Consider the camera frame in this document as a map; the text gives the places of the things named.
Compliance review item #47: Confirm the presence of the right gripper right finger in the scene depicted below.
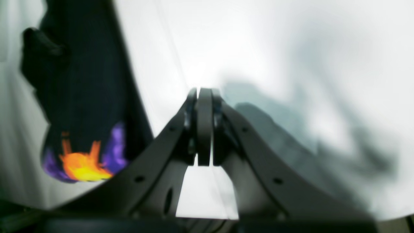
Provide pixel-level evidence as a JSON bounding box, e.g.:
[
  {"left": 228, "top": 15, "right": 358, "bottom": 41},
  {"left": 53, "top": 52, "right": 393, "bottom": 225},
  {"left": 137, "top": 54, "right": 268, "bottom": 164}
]
[{"left": 212, "top": 89, "right": 375, "bottom": 227}]

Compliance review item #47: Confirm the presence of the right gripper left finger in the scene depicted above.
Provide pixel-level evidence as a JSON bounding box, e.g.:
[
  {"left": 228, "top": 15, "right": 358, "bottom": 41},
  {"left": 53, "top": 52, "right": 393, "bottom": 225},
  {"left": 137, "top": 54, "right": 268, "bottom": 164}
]
[{"left": 55, "top": 88, "right": 212, "bottom": 218}]

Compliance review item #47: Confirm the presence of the black T-shirt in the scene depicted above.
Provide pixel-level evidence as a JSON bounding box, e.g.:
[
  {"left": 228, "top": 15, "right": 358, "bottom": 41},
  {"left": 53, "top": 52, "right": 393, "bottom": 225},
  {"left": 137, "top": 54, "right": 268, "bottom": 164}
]
[{"left": 21, "top": 0, "right": 153, "bottom": 183}]

